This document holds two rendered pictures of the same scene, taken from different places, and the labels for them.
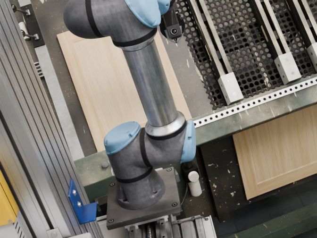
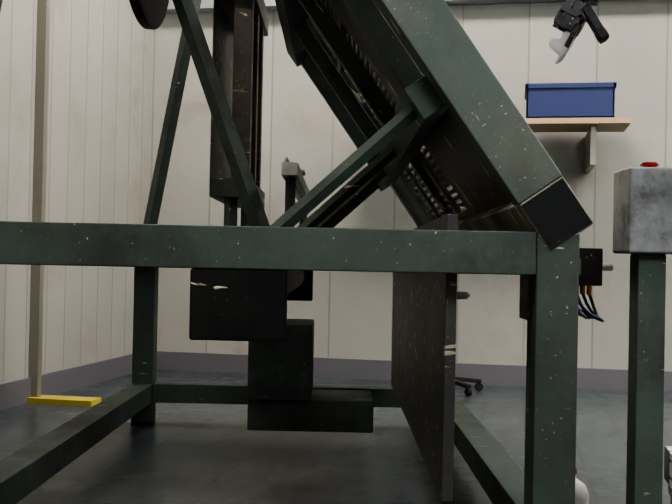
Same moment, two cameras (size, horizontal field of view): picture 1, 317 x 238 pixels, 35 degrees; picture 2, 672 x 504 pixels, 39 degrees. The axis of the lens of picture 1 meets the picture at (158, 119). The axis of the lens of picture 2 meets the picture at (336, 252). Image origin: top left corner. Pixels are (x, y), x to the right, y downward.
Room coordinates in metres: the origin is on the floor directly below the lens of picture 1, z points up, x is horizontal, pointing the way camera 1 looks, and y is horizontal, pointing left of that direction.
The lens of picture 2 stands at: (2.07, 2.65, 0.72)
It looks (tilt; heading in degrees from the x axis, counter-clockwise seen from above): 1 degrees up; 277
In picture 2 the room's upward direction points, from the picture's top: 1 degrees clockwise
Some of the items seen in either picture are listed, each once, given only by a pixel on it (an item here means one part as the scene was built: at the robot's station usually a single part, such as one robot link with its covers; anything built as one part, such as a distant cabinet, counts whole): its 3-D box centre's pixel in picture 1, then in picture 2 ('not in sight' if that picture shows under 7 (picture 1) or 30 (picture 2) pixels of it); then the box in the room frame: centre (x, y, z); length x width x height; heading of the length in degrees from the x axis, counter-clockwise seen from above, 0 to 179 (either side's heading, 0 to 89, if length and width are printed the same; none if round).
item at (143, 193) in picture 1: (137, 181); not in sight; (1.30, 0.11, 1.09); 0.15 x 0.15 x 0.10
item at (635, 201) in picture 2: not in sight; (648, 211); (1.66, 0.56, 0.84); 0.12 x 0.12 x 0.18; 7
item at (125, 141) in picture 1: (128, 148); not in sight; (1.30, 0.11, 1.20); 0.13 x 0.12 x 0.14; 73
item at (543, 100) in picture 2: not in sight; (568, 105); (1.45, -2.81, 1.63); 0.49 x 0.36 x 0.19; 176
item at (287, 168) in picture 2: not in sight; (298, 185); (2.65, -0.82, 1.00); 1.30 x 0.05 x 0.04; 97
